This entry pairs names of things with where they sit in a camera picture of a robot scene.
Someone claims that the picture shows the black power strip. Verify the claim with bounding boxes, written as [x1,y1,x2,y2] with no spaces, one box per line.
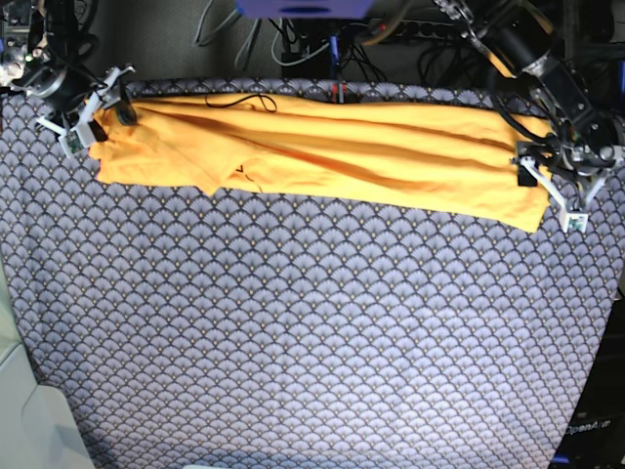
[382,20,460,43]

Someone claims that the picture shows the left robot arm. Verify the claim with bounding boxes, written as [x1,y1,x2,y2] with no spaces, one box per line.
[437,1,624,211]

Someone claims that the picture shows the blue fan-patterned tablecloth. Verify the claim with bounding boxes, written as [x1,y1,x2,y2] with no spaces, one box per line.
[1,96,624,468]

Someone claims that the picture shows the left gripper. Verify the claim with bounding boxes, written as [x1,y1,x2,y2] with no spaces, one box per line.
[511,142,624,205]

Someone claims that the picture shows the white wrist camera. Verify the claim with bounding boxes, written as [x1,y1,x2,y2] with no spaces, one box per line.
[560,210,589,233]
[59,123,97,157]

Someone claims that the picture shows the yellow T-shirt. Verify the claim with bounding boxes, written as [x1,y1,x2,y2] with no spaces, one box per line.
[89,95,548,233]

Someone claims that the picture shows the grey plastic bin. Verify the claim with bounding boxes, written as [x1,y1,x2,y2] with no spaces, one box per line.
[0,273,94,469]

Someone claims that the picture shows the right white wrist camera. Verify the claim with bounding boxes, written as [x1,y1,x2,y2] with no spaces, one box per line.
[59,123,97,157]

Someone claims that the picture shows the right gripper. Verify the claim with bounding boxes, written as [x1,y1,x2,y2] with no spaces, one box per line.
[9,64,138,143]

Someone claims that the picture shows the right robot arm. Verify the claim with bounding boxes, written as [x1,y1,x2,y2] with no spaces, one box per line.
[1,1,137,155]

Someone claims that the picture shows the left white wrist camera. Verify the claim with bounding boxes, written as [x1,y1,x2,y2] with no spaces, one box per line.
[560,210,589,233]

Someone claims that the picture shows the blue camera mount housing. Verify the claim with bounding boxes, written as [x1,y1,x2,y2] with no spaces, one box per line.
[236,0,373,20]

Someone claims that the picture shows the black OpenArm box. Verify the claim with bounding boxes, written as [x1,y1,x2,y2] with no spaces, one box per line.
[550,299,624,468]

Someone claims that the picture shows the red-black table clamp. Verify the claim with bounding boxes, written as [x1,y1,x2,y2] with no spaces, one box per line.
[332,81,347,104]

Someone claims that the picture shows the thin black thread loop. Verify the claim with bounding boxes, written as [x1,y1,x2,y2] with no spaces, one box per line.
[204,93,277,113]

